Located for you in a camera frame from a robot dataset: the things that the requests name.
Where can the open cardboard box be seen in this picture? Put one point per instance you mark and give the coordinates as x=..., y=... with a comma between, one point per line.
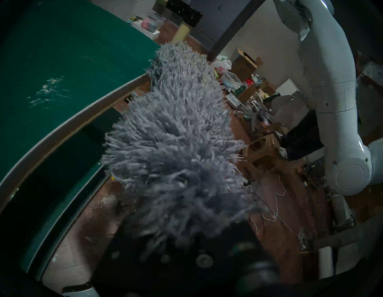
x=245, y=66

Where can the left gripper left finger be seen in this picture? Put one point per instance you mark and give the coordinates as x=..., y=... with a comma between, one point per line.
x=134, y=269

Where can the grey fluffy duster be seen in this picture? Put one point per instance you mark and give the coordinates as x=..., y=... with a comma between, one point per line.
x=173, y=143

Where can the white box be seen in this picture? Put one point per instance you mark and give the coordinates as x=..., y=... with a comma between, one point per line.
x=148, y=33

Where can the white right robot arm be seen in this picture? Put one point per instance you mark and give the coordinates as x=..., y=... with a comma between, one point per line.
x=332, y=89

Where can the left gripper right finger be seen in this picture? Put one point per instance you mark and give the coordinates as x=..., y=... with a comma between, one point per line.
x=233, y=269

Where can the crumb pile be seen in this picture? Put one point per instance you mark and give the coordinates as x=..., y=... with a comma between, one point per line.
x=45, y=89

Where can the white powder spill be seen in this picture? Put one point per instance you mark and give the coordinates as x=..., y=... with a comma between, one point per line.
x=103, y=202

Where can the clear plastic storage box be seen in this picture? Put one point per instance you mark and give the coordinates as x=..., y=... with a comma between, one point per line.
x=152, y=22

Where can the wooden stool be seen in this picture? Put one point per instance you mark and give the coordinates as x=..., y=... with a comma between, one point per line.
x=263, y=152

